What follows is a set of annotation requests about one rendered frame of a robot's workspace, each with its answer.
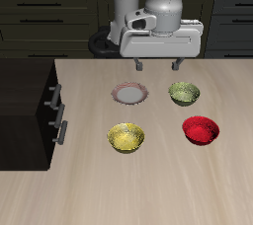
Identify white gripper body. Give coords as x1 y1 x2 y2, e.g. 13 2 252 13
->
119 19 205 59

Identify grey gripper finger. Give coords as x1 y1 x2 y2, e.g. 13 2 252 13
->
171 56 186 71
132 57 144 72

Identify green bowl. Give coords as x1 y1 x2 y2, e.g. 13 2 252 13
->
168 81 202 108

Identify red bowl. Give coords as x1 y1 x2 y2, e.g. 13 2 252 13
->
182 114 221 146

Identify yellow bowl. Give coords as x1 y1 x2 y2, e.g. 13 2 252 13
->
106 122 146 155

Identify dark wooden cabinet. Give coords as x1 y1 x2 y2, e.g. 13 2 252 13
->
0 58 69 172

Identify pink fluted dish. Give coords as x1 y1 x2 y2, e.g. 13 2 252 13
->
110 81 150 106

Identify dark kitchen cupboards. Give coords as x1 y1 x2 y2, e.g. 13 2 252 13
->
0 0 253 60

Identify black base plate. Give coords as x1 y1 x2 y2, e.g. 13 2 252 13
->
87 25 122 59

